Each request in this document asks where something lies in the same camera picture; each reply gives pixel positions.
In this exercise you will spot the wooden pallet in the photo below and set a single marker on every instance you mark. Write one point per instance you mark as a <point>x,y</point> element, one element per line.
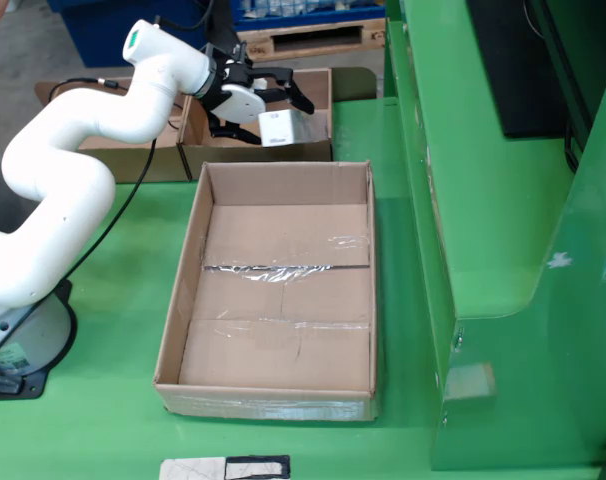
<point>308,47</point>

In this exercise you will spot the black rectangular frame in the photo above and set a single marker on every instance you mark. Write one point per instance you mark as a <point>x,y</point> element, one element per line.
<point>285,467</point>

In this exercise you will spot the green metal cabinet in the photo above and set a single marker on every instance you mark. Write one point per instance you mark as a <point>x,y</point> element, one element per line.
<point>508,250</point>

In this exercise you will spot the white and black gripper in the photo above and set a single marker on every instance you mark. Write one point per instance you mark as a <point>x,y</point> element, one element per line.
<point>240,102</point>

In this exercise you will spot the beige tape patch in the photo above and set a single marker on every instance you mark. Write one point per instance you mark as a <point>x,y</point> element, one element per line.
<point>468,381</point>

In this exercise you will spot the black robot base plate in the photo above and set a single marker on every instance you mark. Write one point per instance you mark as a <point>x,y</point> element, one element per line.
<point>58,295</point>

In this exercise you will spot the black flat monitor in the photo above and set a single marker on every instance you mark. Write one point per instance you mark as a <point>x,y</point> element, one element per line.
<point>513,75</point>

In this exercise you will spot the large shallow cardboard tray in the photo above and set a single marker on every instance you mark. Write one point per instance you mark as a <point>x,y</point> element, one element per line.
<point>283,230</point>

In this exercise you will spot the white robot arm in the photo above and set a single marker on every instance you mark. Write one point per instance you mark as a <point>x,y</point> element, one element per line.
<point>58,200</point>

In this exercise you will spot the blue crate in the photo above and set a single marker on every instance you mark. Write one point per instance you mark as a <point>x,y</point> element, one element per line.
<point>308,12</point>

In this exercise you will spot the large blue container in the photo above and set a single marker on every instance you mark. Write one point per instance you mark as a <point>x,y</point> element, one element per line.
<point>93,30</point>

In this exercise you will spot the white marbled card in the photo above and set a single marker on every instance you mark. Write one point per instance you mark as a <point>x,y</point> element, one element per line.
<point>193,470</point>

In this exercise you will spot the white printed product box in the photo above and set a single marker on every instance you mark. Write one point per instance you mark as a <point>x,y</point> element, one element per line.
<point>278,129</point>

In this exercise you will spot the open brown cardboard box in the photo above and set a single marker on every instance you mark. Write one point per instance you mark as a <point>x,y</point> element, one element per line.
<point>313,155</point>
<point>133,165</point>

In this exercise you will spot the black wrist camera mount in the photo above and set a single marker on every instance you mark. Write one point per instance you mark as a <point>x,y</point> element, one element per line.
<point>223,35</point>

